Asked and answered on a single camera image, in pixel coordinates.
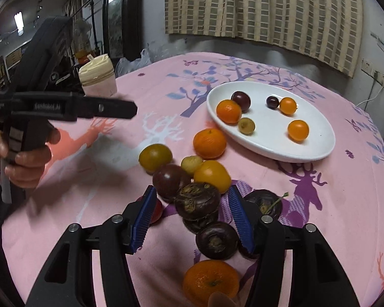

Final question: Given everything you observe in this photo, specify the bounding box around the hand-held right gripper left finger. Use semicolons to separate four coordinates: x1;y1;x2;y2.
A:
25;185;157;307

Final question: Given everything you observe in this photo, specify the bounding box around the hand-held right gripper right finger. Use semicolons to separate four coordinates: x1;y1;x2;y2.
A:
228;185;360;307

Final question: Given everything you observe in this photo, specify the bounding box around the red tomato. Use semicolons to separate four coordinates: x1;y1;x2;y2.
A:
136;196;163;225

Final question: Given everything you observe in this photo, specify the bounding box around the dark water chestnut with stem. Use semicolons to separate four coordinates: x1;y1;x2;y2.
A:
244;189;289;223

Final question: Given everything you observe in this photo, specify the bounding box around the white cable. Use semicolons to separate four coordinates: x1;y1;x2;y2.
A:
355;72;384;107

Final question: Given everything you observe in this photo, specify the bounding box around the large orange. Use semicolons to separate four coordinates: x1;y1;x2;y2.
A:
182;260;240;307

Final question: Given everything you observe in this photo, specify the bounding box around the clear plastic bag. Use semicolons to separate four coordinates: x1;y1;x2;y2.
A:
115;47;168;78

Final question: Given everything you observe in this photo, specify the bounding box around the bottle with orange liquid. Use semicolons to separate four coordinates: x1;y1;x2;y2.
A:
73;19;92;65

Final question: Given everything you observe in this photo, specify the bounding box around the dark purple tomato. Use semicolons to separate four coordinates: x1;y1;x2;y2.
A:
152;164;191;203

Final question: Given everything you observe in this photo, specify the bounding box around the white light bulb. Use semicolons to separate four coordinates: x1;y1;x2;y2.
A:
14;12;25;36

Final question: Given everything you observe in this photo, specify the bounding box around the green yellow tomato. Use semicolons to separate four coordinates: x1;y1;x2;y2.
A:
138;144;173;172

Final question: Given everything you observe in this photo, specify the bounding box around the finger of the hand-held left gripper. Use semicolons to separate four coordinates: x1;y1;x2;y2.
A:
77;97;138;121

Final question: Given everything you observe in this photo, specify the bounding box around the checked beige curtain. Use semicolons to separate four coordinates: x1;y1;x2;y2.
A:
164;0;364;78

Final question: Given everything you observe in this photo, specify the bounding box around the pink cup with cream lid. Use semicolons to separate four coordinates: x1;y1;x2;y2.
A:
78;54;117;97

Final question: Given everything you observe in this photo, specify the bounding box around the pink printed tablecloth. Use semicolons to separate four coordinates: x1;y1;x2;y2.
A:
2;51;384;307

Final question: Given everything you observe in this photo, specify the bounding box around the person's left hand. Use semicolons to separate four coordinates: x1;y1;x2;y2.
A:
0;125;61;189

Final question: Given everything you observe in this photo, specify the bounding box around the small olive green fruit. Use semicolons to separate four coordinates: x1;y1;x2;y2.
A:
238;117;255;135

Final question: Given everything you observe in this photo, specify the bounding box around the mandarin orange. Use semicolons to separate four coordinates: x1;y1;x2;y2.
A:
193;128;227;160
216;99;242;125

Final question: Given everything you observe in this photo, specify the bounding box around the small yellow fruit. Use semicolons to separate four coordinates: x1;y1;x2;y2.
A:
181;155;204;177

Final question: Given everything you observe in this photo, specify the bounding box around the dark wooden cabinet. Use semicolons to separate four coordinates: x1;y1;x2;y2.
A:
102;0;144;60

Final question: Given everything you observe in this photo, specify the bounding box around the yellow orange tomato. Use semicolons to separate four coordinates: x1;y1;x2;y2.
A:
194;160;232;194

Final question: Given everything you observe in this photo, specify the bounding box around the small orange tomato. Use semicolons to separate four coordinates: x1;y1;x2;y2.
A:
287;119;310;142
279;97;297;116

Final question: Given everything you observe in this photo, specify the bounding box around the white oval plate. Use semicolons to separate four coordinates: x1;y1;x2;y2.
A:
206;81;336;163

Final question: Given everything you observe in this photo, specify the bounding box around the dark red plum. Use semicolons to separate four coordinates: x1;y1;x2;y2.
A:
231;91;251;113

